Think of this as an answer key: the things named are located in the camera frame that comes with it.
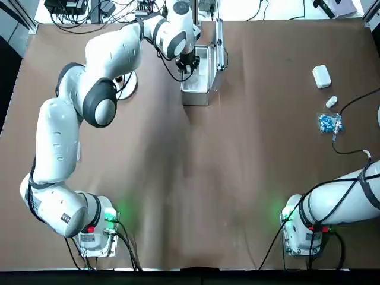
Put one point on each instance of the aluminium profile post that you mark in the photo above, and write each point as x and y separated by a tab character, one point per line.
198	12

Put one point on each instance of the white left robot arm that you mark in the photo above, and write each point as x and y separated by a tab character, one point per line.
59	133

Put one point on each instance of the brown iodophor bottle orange cap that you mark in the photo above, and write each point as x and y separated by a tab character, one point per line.
118	79

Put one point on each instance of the white desk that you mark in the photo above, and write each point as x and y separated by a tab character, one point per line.
267	9

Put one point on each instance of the black device box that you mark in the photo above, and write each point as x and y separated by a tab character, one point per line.
59	6

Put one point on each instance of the white plastic pill box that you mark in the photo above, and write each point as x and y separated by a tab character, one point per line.
321	76

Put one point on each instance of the pale purple box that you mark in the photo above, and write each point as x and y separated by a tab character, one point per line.
344	7

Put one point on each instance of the black power adapter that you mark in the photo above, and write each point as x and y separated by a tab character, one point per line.
107	8

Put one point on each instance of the aluminium frame post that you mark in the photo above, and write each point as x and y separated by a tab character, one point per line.
371	15

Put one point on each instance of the aluminium corner frame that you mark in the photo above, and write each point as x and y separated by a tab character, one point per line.
29	20

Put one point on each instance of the gray round plate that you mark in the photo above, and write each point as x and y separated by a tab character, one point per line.
133	86

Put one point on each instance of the aluminium medical kit case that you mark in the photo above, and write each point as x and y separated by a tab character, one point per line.
196	98

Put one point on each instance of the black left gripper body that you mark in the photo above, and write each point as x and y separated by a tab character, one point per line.
186	58

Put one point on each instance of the small white-capped bottle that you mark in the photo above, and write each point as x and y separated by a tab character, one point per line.
331	101

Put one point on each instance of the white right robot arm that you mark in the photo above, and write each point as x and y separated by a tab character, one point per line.
341	193

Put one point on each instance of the black desk item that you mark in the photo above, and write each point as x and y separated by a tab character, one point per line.
322	6

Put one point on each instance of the bag of blue-white capsules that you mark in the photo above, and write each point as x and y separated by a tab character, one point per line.
328	123

